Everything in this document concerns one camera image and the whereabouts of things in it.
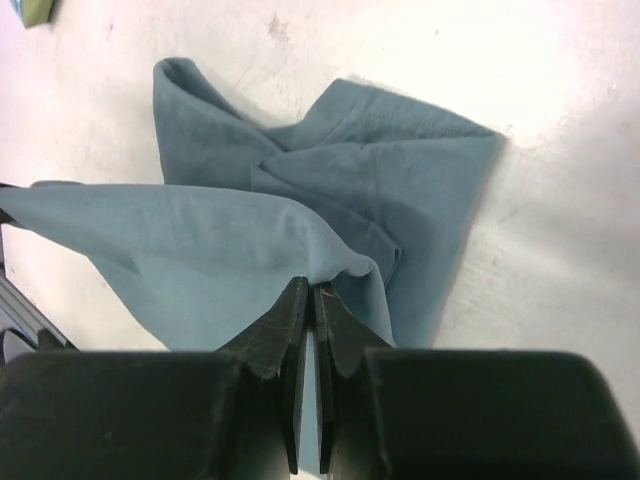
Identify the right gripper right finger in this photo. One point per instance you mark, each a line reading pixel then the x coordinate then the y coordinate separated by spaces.
pixel 393 413

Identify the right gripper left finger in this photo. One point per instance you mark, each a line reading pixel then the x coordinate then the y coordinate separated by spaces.
pixel 233 413

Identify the grey-blue t-shirt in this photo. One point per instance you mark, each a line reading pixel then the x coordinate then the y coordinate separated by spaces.
pixel 371 191

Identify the folded blue printed t-shirt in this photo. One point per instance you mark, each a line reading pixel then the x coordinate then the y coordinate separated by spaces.
pixel 33 13

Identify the aluminium front rail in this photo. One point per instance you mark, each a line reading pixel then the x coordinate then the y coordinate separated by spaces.
pixel 21 320

